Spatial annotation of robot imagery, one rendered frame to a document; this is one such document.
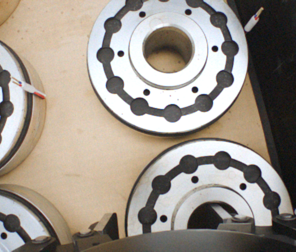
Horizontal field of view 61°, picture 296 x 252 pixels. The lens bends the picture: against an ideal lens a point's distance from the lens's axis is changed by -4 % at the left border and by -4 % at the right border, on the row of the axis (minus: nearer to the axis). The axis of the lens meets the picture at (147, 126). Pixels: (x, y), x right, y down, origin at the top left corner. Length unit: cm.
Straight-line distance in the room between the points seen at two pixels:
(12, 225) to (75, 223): 4
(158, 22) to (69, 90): 8
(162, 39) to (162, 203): 11
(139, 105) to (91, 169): 6
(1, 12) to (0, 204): 14
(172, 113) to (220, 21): 7
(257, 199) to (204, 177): 3
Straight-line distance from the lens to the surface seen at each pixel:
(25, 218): 18
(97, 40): 17
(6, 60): 19
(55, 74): 21
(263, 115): 21
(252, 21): 18
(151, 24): 17
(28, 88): 17
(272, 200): 18
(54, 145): 20
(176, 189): 16
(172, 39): 19
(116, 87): 16
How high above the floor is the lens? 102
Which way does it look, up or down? 85 degrees down
